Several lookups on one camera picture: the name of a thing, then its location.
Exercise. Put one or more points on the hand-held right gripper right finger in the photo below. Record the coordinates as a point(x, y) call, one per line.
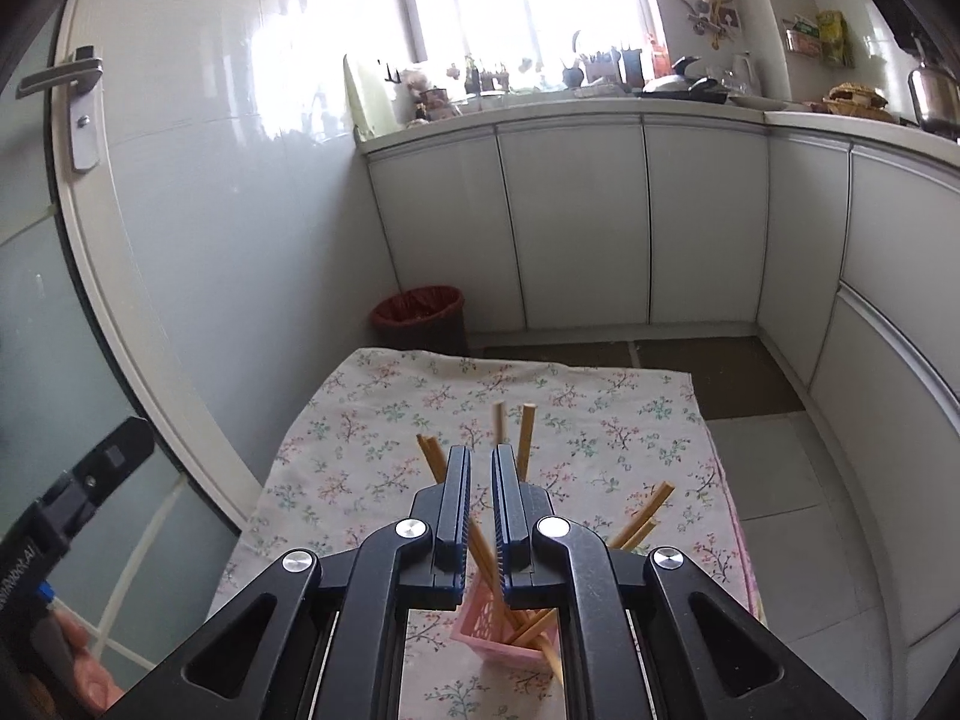
point(498, 510)

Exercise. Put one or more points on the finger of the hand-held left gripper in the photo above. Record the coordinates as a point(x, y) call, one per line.
point(105, 461)

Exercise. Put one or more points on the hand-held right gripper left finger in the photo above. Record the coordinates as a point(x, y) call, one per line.
point(465, 510)

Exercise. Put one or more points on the bundle of chopsticks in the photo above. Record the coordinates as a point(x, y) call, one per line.
point(526, 433)

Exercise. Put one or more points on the pink plastic basket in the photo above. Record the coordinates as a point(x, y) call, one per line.
point(480, 626)

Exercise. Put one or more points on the person's left hand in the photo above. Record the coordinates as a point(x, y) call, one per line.
point(90, 679)

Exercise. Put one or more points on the floral table cloth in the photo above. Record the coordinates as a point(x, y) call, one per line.
point(360, 450)

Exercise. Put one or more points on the frosted glass door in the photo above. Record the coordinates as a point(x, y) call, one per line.
point(67, 315)

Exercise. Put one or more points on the red trash bin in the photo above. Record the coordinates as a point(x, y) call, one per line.
point(420, 322)

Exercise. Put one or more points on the white base cabinets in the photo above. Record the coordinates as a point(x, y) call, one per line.
point(577, 225)

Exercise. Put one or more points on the brown ceramic jar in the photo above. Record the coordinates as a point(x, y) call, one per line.
point(439, 103)

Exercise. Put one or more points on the pale cutting board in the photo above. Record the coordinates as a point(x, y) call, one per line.
point(367, 101)

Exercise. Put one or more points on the dark utensil holder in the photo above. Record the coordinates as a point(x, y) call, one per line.
point(631, 67)

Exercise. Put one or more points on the black wok with lid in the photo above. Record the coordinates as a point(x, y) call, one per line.
point(686, 86)

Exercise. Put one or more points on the white plate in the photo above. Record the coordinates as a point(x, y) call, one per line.
point(757, 101)

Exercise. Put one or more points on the kitchen window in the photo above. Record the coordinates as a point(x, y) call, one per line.
point(525, 0)

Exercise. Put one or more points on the basket of bread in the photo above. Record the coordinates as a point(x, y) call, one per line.
point(855, 101)

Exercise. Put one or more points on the yellow packet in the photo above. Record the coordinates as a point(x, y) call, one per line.
point(832, 37)

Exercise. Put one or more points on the steel kettle pot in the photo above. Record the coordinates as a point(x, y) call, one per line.
point(936, 90)

